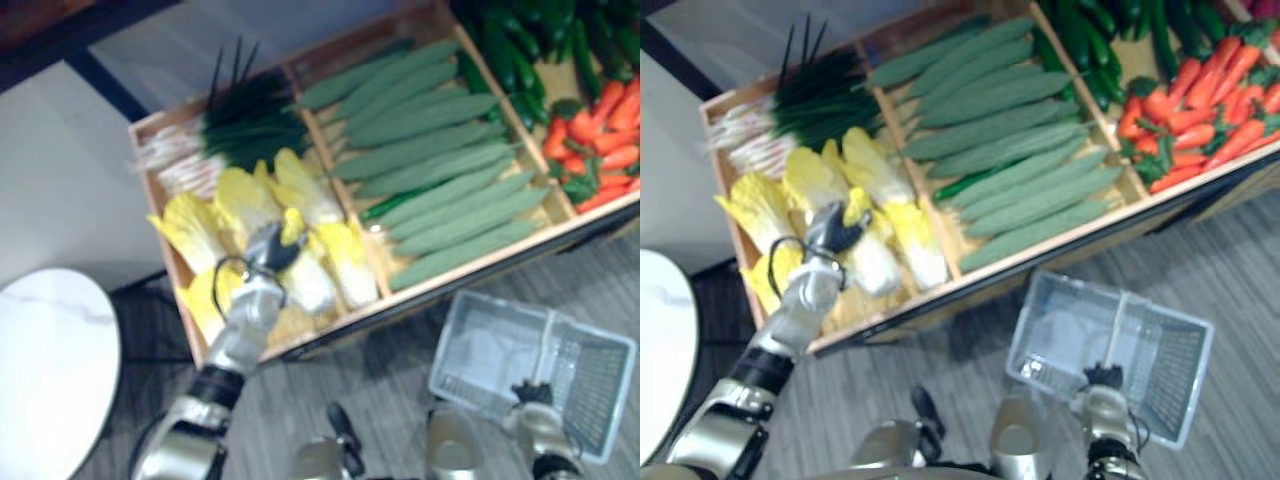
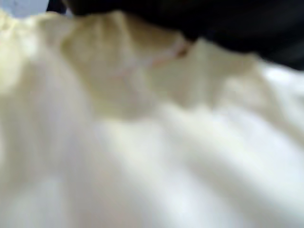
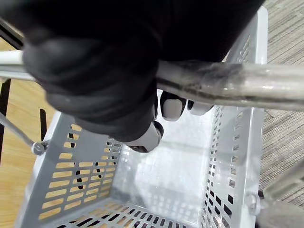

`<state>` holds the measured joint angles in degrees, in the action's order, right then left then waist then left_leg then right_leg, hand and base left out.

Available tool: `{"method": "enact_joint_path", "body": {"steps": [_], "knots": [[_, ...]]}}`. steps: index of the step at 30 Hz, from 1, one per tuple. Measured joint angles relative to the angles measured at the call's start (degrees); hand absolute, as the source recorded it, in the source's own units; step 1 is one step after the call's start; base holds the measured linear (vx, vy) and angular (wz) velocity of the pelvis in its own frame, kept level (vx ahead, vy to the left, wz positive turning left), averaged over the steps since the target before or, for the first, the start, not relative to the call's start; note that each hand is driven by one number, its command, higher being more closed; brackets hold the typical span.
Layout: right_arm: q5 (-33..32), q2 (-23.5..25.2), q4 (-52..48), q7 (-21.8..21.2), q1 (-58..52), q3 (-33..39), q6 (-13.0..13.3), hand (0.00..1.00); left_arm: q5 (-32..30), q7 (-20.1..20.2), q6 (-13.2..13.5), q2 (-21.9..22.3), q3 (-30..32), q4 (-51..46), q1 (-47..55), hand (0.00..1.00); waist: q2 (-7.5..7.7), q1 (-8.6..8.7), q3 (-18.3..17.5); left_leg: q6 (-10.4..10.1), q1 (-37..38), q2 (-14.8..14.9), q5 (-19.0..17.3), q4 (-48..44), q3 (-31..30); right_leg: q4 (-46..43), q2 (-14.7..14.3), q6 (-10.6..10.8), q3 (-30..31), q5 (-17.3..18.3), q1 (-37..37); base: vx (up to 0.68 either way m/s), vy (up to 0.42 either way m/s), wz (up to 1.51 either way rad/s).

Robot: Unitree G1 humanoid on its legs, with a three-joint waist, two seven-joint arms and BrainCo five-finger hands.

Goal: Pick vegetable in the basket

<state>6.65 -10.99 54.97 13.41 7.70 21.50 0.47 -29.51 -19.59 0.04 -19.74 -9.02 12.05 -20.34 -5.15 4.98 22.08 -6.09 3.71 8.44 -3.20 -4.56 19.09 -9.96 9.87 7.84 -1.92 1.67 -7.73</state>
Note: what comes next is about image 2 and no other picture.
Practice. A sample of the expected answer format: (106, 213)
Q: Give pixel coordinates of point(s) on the black cloth left robot hand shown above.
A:
(237, 21)

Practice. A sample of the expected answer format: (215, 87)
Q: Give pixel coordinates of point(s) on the pale yellow-white cabbage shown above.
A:
(142, 142)

